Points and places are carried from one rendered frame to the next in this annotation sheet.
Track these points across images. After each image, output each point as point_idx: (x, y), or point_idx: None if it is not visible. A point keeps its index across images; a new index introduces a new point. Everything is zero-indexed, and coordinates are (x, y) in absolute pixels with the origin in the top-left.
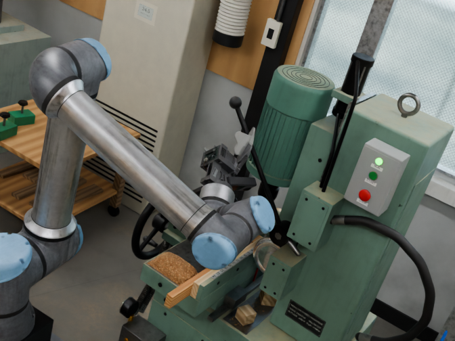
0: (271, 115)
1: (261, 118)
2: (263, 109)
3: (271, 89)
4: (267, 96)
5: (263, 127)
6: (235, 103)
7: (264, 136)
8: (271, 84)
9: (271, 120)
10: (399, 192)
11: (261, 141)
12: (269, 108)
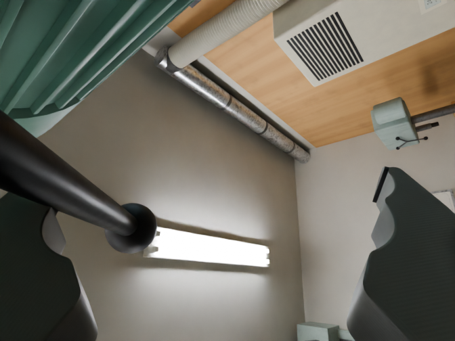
0: (8, 96)
1: (118, 62)
2: (95, 84)
3: (39, 128)
4: (75, 105)
5: (76, 61)
6: (113, 247)
7: (54, 30)
8: (42, 130)
9: (2, 80)
10: None
11: (78, 13)
12: (35, 106)
